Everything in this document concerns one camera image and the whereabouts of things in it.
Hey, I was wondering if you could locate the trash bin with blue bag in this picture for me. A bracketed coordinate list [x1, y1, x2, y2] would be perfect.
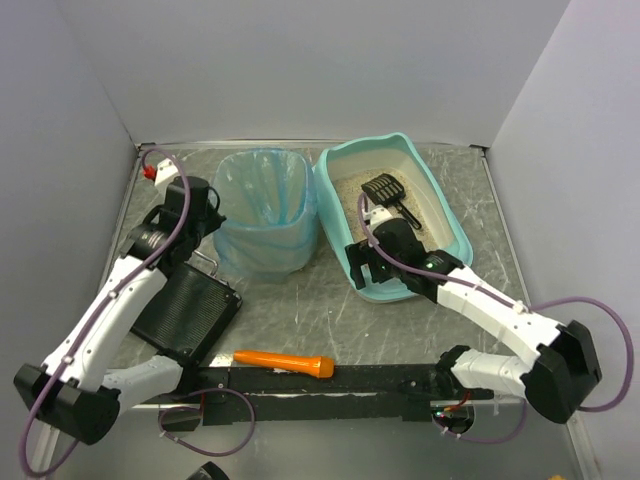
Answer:
[213, 148, 319, 281]

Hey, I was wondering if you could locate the black litter scoop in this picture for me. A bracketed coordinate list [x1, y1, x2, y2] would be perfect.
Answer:
[361, 173, 422, 230]

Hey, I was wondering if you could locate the light blue litter box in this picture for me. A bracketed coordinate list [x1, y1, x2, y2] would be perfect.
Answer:
[313, 133, 473, 275]

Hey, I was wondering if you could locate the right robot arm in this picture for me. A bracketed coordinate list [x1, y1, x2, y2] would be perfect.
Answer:
[345, 208, 602, 424]

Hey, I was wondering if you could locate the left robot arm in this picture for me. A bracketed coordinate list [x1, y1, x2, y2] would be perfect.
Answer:
[14, 176, 225, 445]

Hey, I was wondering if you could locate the black ribbed case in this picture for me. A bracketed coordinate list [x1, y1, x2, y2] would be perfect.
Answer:
[132, 263, 242, 368]

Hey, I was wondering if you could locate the orange toy microphone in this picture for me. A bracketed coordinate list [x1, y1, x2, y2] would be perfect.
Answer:
[233, 350, 335, 379]

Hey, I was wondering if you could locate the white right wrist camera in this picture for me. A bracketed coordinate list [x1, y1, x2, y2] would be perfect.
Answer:
[362, 206, 394, 233]

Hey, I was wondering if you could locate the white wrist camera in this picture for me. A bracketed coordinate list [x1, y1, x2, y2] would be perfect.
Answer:
[143, 158, 179, 190]
[362, 206, 394, 233]

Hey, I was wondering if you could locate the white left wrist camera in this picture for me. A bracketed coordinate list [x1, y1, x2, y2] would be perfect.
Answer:
[143, 158, 179, 190]

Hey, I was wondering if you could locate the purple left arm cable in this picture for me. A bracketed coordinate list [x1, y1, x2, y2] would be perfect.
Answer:
[18, 145, 191, 477]

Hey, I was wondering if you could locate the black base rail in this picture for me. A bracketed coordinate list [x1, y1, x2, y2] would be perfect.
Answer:
[137, 363, 494, 426]

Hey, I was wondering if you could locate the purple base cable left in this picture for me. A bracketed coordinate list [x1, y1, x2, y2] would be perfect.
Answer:
[158, 388, 257, 457]

